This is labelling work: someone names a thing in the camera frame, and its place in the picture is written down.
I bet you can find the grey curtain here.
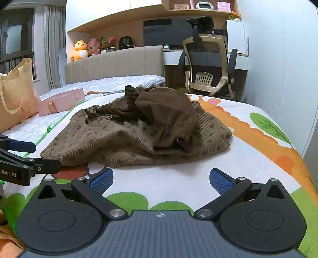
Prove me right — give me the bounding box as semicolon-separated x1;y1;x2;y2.
43;5;66;90

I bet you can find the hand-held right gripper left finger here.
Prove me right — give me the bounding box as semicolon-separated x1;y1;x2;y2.
37;168;128;220

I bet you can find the pink gift box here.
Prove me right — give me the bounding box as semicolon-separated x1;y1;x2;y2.
217;1;234;12

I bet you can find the beige mesh office chair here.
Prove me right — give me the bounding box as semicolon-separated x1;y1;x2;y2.
178;15;238;101

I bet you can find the wooden wall shelf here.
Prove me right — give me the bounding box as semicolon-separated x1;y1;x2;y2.
161;0;240;20

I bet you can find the cartoon printed bed mat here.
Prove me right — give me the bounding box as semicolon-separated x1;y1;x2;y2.
0;92;318;258

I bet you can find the white cabinet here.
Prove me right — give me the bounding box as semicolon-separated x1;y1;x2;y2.
227;20;249;55

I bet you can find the potted plant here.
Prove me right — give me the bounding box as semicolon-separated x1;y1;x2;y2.
100;35;118;54

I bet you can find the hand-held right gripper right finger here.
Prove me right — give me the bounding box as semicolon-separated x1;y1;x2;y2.
194;168;287;220

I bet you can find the orange cloth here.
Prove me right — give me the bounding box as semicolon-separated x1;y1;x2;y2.
0;210;25;251

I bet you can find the pink flat box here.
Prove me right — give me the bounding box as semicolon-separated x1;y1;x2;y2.
37;88;86;116

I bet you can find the brown dotted corduroy garment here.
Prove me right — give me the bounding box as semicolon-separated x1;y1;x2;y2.
40;85;233;167

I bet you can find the beige bed headboard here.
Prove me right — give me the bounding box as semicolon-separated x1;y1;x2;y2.
65;45;165;86

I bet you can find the beige tote bag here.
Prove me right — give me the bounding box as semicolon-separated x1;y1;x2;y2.
0;58;41;134

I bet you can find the white quilted pillow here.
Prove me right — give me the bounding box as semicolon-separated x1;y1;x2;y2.
0;74;166;159

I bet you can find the yellow duck plush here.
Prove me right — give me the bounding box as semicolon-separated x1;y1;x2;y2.
70;40;91;62

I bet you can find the white desk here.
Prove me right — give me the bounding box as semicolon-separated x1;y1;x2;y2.
163;48;249;72

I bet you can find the window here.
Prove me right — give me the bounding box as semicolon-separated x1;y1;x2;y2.
0;7;35;75

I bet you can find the black monitor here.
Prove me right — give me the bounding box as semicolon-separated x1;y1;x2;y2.
143;17;199;47

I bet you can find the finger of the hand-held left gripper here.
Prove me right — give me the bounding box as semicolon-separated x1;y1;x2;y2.
0;149;61;174
0;135;37;153

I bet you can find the black speaker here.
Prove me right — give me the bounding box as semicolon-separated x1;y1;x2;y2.
119;36;133;49

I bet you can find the pink plush toy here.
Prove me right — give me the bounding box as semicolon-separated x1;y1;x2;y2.
87;38;101;56

